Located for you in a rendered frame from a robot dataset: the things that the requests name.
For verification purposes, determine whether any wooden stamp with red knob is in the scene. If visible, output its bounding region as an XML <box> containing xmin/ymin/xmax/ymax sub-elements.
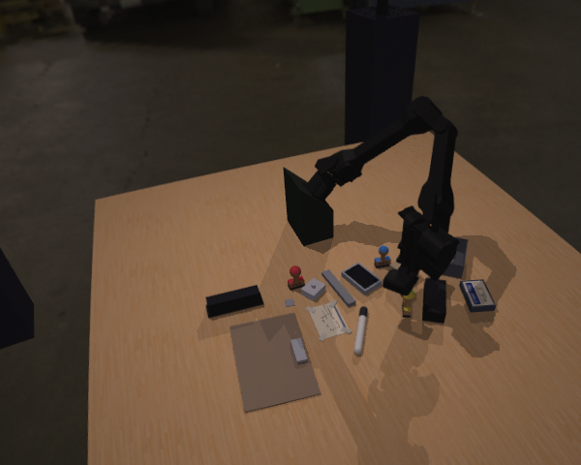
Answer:
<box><xmin>288</xmin><ymin>265</ymin><xmax>305</xmax><ymax>291</ymax></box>

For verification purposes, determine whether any blue and brown date stamp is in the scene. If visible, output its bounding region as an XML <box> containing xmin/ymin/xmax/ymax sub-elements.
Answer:
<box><xmin>375</xmin><ymin>246</ymin><xmax>391</xmax><ymax>268</ymax></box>

